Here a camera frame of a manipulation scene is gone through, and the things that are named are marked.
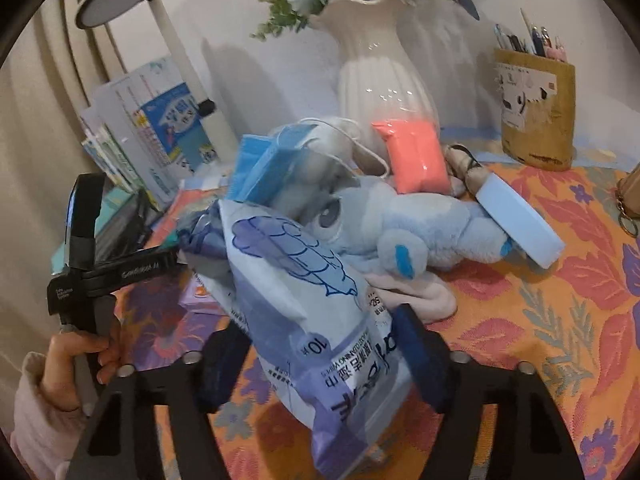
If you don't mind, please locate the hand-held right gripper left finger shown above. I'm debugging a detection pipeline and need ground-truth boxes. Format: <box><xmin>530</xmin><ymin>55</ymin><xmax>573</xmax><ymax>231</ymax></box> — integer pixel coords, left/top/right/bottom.
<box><xmin>65</xmin><ymin>329</ymin><xmax>253</xmax><ymax>480</ymax></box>

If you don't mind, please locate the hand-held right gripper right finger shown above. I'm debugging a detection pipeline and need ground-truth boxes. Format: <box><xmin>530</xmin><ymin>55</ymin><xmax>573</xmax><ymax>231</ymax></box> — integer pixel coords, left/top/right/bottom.
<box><xmin>392</xmin><ymin>304</ymin><xmax>586</xmax><ymax>480</ymax></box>

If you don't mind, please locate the white purple wet wipes packet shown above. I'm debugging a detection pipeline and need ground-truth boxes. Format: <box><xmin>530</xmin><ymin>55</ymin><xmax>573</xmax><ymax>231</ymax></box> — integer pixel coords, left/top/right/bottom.
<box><xmin>177</xmin><ymin>200</ymin><xmax>416</xmax><ymax>480</ymax></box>

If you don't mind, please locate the person's left forearm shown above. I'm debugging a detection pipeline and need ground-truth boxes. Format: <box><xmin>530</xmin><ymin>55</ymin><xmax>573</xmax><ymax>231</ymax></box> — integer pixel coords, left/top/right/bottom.
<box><xmin>10</xmin><ymin>352</ymin><xmax>93</xmax><ymax>476</ymax></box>

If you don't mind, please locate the person's left hand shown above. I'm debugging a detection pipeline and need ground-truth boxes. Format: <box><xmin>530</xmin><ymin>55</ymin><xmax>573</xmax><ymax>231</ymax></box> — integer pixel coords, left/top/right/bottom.
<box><xmin>42</xmin><ymin>317</ymin><xmax>123</xmax><ymax>411</ymax></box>

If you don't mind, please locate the pale pink cloth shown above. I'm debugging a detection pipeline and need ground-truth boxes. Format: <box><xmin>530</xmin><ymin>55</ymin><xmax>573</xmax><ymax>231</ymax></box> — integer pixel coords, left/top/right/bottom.
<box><xmin>360</xmin><ymin>270</ymin><xmax>458</xmax><ymax>323</ymax></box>

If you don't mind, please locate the beige curtain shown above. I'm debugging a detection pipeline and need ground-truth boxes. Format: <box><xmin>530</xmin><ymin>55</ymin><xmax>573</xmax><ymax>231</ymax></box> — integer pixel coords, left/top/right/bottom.
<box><xmin>0</xmin><ymin>0</ymin><xmax>126</xmax><ymax>311</ymax></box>

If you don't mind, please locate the orange floral tablecloth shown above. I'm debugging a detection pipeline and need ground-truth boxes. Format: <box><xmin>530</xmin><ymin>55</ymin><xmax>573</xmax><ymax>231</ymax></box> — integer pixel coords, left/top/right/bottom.
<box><xmin>115</xmin><ymin>160</ymin><xmax>640</xmax><ymax>480</ymax></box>

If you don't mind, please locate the stack of books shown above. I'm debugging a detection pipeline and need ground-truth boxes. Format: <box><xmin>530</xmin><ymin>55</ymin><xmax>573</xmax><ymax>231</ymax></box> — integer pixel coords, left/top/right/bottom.
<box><xmin>80</xmin><ymin>57</ymin><xmax>221</xmax><ymax>211</ymax></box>

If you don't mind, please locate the light blue flat box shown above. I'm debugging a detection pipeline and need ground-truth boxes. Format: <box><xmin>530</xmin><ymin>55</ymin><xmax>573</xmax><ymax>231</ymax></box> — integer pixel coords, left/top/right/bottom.
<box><xmin>477</xmin><ymin>172</ymin><xmax>566</xmax><ymax>268</ymax></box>

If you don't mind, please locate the white desk lamp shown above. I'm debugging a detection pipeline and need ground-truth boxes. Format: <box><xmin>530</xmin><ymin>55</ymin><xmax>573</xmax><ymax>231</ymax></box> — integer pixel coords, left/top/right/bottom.
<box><xmin>75</xmin><ymin>0</ymin><xmax>238</xmax><ymax>161</ymax></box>

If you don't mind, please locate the blue face mask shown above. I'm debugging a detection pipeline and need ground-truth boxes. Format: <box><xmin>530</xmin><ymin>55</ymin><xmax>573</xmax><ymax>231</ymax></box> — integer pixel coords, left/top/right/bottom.
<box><xmin>227</xmin><ymin>117</ymin><xmax>391</xmax><ymax>206</ymax></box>

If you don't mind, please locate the orange pink clay packet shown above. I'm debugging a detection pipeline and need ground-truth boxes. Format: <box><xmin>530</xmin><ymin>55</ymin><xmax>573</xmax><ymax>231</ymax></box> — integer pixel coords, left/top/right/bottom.
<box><xmin>371</xmin><ymin>120</ymin><xmax>451</xmax><ymax>195</ymax></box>

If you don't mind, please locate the brown paper pen holder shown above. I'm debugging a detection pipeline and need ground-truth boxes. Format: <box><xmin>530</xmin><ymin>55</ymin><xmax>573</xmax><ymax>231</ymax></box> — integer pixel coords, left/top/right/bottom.
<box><xmin>495</xmin><ymin>49</ymin><xmax>576</xmax><ymax>171</ymax></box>

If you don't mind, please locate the white ribbed vase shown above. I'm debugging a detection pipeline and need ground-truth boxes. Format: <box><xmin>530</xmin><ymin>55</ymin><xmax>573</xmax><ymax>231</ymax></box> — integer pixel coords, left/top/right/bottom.
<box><xmin>312</xmin><ymin>0</ymin><xmax>441</xmax><ymax>136</ymax></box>

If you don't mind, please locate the bunch of pens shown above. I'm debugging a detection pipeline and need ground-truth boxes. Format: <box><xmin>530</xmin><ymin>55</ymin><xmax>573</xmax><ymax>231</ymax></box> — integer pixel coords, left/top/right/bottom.
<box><xmin>494</xmin><ymin>7</ymin><xmax>568</xmax><ymax>63</ymax></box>

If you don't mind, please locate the brown bag with gold chain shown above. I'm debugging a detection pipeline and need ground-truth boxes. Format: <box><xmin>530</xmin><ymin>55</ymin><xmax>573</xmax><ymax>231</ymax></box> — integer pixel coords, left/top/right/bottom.
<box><xmin>615</xmin><ymin>165</ymin><xmax>640</xmax><ymax>238</ymax></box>

